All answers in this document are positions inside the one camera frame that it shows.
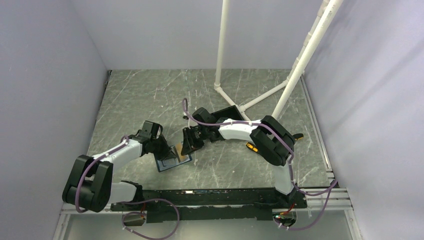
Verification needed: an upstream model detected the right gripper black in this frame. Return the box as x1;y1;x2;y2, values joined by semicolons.
180;125;209;156

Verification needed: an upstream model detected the blue card holder wallet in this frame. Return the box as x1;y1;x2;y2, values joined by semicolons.
154;154;193;172

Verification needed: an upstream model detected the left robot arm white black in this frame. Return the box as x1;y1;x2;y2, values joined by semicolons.
61;120;177;213

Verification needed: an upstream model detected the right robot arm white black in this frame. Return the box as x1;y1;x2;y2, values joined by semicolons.
181;106;296;208

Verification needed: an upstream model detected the black card storage box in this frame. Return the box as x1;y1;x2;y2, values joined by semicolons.
211;105;244;121

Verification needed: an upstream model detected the orange black screwdriver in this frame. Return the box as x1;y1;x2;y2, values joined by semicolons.
246;133;304;154

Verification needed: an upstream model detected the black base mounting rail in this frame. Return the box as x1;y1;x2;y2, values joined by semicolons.
110;187;308;223

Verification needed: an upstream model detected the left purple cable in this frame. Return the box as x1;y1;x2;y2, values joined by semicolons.
74;135;181;240

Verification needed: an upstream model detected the purple cable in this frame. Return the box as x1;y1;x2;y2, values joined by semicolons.
74;135;181;240
181;97;338;232

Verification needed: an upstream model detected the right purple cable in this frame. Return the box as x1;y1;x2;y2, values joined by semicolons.
181;97;338;232

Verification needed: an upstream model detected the white pvc pipe frame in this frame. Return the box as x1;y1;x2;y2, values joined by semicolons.
213;0;342;117

